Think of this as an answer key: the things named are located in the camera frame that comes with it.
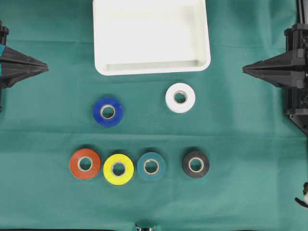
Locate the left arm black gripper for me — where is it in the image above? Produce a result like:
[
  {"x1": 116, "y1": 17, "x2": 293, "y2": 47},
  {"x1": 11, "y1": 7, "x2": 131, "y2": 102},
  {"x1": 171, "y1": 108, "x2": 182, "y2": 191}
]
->
[{"x1": 0, "y1": 21, "x2": 49, "y2": 99}]

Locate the white tape roll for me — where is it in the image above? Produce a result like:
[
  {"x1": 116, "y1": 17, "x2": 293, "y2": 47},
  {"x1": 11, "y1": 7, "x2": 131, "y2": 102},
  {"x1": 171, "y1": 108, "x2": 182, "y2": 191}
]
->
[{"x1": 165, "y1": 83, "x2": 196, "y2": 114}]

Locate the black white cable connector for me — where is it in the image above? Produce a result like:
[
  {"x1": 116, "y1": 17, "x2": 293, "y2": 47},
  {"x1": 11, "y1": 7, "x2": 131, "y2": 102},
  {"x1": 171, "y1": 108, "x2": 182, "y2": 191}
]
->
[{"x1": 295, "y1": 182, "x2": 308, "y2": 208}]

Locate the bottom metal camera mount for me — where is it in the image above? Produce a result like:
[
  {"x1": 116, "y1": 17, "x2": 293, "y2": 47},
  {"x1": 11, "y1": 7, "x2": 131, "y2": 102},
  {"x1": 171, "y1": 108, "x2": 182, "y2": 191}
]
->
[{"x1": 135, "y1": 223, "x2": 156, "y2": 231}]

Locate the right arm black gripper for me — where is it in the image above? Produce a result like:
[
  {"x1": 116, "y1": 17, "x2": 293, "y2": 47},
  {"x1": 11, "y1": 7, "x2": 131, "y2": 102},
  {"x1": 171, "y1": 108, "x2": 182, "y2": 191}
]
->
[{"x1": 243, "y1": 24, "x2": 308, "y2": 116}]

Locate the red tape roll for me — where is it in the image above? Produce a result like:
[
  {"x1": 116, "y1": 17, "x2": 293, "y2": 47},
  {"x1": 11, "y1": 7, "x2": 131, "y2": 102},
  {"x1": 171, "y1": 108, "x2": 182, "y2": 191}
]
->
[{"x1": 69, "y1": 148, "x2": 102, "y2": 180}]

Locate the black tape roll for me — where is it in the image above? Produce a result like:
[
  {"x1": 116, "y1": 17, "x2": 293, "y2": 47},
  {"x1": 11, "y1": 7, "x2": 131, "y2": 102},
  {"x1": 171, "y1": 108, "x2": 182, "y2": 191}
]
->
[{"x1": 182, "y1": 151, "x2": 210, "y2": 179}]

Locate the green table cloth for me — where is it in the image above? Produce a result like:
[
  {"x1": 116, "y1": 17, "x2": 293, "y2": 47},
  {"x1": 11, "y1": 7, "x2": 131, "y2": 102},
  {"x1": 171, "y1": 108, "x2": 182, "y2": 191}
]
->
[{"x1": 0, "y1": 0, "x2": 308, "y2": 231}]

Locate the green tape roll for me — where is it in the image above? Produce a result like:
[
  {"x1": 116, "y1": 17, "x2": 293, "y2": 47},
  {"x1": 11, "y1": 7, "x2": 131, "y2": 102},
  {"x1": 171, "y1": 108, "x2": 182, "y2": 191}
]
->
[{"x1": 137, "y1": 152, "x2": 167, "y2": 181}]

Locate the blue tape roll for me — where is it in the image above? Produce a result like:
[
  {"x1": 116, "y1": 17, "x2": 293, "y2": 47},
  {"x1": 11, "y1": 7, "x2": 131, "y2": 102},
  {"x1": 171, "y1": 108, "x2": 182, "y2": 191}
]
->
[{"x1": 92, "y1": 97, "x2": 124, "y2": 128}]

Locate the yellow tape roll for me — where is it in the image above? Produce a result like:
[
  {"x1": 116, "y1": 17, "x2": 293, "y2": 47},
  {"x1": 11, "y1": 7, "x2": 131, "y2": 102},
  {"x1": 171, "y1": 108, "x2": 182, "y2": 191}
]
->
[{"x1": 103, "y1": 154, "x2": 134, "y2": 185}]

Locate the white plastic case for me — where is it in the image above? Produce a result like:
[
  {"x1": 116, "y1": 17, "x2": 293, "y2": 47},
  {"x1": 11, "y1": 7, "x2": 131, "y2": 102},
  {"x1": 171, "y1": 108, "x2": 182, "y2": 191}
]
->
[{"x1": 92, "y1": 0, "x2": 211, "y2": 76}]

